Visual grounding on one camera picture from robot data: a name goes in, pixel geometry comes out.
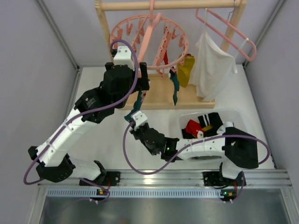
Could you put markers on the pink round clip hanger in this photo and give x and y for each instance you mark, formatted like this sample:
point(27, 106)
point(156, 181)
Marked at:
point(146, 26)

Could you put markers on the wooden clothes rack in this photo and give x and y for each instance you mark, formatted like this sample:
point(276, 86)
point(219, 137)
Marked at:
point(159, 97)

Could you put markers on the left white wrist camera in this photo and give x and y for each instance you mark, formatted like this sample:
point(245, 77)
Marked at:
point(124, 57)

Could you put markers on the white hanging garment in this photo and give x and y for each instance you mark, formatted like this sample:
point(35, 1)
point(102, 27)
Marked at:
point(212, 69)

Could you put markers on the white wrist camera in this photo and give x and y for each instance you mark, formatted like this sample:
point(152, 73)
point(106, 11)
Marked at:
point(139, 119)
point(124, 57)

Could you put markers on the aluminium mounting rail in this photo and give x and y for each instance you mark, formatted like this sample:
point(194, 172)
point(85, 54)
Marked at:
point(167, 184)

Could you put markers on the yellow sock on hanger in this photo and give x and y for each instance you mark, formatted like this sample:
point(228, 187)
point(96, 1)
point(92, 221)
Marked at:
point(184, 70)

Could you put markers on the yellow sock in basket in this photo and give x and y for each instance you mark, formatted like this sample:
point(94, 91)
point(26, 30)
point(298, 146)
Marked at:
point(209, 127)

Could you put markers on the black sock with white stripes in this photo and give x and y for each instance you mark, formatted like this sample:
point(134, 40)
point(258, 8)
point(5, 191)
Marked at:
point(210, 119)

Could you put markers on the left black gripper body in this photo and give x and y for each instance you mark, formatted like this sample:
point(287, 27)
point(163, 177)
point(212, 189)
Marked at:
point(143, 76)

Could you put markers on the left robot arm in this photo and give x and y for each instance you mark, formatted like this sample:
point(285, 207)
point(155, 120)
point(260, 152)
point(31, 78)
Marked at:
point(54, 163)

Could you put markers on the pink clothes hanger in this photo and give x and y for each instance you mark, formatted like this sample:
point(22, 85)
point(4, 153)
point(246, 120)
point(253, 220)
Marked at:
point(231, 30)

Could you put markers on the white plastic basket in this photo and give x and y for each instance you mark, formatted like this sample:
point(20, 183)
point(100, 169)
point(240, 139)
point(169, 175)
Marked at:
point(229, 117)

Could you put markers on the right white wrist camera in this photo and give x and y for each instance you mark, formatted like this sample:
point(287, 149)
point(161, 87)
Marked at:
point(139, 119)

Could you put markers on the red santa sock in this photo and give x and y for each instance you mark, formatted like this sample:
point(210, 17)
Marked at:
point(194, 128)

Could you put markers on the dark green patterned sock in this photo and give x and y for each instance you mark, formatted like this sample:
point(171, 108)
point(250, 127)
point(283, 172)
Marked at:
point(174, 78)

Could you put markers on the red sock on hanger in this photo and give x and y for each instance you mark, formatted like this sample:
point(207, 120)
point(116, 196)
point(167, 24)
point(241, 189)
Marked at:
point(166, 58)

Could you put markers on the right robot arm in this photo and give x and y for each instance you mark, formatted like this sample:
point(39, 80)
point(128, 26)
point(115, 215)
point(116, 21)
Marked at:
point(236, 149)

